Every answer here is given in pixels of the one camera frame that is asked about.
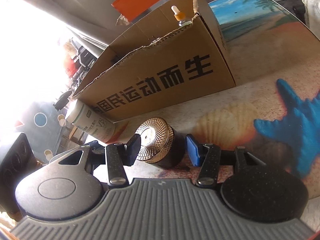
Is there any black speaker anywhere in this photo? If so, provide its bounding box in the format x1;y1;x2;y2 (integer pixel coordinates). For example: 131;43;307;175
1;132;37;213

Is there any folded wheelchair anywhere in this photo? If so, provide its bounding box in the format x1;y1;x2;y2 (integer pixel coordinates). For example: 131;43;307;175
63;38;97;91

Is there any small wooden stool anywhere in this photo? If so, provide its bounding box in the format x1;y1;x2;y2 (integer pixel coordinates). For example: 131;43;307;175
68;126;85;145

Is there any grey dotted rug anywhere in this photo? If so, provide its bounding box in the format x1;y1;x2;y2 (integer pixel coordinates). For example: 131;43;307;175
17;102;71;163

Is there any white green supplement can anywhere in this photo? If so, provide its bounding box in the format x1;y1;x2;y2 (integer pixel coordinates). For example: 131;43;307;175
66;100;115;143

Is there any beige curtain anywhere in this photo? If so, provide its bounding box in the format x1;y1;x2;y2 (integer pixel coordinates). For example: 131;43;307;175
24;0;127;56

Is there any beach print table mat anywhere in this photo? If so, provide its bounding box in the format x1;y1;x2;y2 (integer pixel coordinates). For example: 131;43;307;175
113;0;319;231

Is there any green dropper bottle orange collar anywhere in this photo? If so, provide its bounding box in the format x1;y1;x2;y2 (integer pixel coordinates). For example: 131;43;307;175
171;5;191;27

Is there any black jar gold lid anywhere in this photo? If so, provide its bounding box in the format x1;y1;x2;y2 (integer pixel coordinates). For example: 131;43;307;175
135;117;185;170

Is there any brown cardboard box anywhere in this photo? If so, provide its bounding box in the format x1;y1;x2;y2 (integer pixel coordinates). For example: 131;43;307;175
74;0;235;121

